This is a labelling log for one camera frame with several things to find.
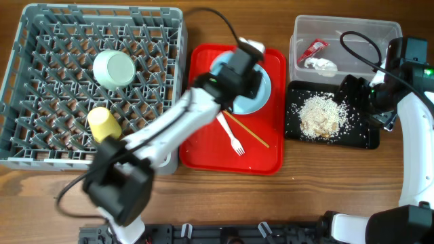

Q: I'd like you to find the red plastic tray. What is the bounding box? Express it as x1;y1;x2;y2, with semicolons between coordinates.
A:
179;48;287;175

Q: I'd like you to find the light blue plate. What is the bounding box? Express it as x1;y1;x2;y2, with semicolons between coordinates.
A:
210;51;272;115

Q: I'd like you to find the grey plastic dishwasher rack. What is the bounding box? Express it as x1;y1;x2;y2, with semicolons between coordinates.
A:
1;4;187;171

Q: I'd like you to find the black food waste tray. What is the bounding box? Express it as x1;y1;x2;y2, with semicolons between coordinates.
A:
284;81;380;149

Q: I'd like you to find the white plastic fork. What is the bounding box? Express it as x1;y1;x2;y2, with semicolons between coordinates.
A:
216;113;245;156

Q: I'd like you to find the clear plastic waste bin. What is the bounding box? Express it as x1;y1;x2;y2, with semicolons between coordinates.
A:
289;15;403;85

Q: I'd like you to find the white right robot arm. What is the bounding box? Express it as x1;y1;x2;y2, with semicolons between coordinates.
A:
316;37;433;243

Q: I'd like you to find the pile of rice and scraps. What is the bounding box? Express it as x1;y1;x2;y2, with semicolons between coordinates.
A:
290;92;352;140

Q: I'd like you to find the white tissue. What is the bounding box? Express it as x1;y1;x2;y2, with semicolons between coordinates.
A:
304;58;338;77

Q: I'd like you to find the mint green bowl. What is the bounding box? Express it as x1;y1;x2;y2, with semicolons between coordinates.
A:
93;50;136;91

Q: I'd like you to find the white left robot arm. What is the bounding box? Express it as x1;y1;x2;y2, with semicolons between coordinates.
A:
83;45;264;243

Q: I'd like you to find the wooden chopstick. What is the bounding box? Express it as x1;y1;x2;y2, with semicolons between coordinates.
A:
223;110;270;148

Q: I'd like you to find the yellow plastic cup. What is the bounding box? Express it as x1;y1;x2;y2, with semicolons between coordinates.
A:
87;107;122;143

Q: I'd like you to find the red foil wrapper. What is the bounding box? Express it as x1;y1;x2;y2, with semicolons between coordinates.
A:
297;39;330;63

